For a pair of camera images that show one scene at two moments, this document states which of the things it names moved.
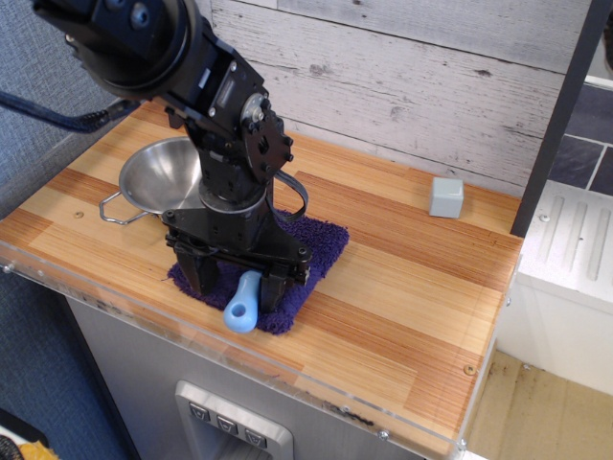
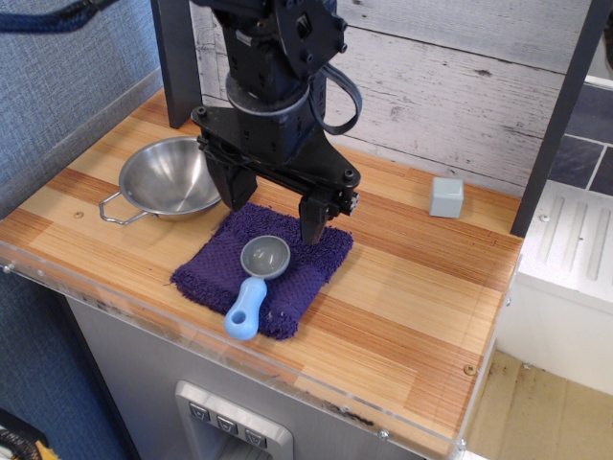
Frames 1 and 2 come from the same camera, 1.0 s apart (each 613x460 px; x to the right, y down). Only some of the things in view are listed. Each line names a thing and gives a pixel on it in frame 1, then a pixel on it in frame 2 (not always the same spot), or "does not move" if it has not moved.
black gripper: x=254 y=237 to x=284 y=149
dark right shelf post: x=564 y=107 does not move
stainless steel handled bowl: x=164 y=176 does not move
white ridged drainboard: x=568 y=245 does not move
